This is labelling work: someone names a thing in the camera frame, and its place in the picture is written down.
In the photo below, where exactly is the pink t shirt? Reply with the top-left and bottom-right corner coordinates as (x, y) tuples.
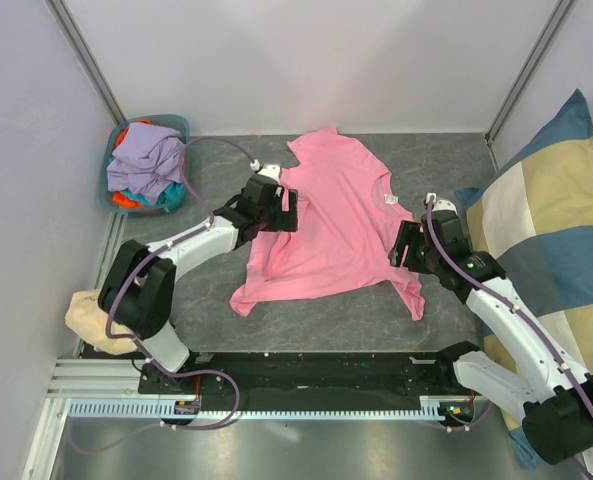
(230, 127), (425, 321)

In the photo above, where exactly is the blue cream checked pillow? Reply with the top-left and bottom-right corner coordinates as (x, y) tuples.
(454, 88), (593, 470)

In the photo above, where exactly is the light blue cable duct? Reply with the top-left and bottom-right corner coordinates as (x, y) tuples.
(69, 398), (447, 421)

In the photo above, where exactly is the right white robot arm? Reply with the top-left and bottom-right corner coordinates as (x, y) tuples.
(389, 201), (593, 465)

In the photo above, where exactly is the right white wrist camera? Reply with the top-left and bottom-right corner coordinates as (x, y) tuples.
(424, 192), (458, 219)

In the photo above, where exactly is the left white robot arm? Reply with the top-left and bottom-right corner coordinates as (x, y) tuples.
(98, 173), (298, 393)

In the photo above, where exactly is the aluminium frame post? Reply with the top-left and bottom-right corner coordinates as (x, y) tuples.
(484, 0), (576, 147)
(45, 0), (126, 124)

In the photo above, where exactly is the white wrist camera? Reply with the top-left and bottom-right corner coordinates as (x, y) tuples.
(249, 159), (281, 186)
(424, 192), (458, 219)

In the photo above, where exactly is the lilac t shirt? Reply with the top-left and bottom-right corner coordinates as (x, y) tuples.
(106, 121), (184, 206)

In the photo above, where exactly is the teal t shirt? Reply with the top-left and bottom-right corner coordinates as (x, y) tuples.
(106, 155), (185, 209)

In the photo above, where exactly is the right aluminium frame post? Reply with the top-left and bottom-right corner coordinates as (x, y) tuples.
(484, 0), (576, 147)

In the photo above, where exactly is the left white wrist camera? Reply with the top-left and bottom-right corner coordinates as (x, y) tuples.
(249, 159), (281, 186)

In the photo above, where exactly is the teal plastic laundry basket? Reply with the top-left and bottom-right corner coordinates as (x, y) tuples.
(99, 114), (190, 216)

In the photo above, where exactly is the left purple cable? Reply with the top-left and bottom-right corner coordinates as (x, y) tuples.
(105, 137), (262, 341)

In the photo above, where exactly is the left aluminium frame post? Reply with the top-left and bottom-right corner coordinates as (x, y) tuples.
(45, 0), (126, 124)

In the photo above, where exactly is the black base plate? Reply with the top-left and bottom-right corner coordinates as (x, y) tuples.
(138, 352), (473, 411)

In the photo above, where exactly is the orange t shirt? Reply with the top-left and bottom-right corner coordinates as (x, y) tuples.
(112, 125), (150, 210)

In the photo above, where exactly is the beige cloth bag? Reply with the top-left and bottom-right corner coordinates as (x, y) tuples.
(65, 290), (137, 356)

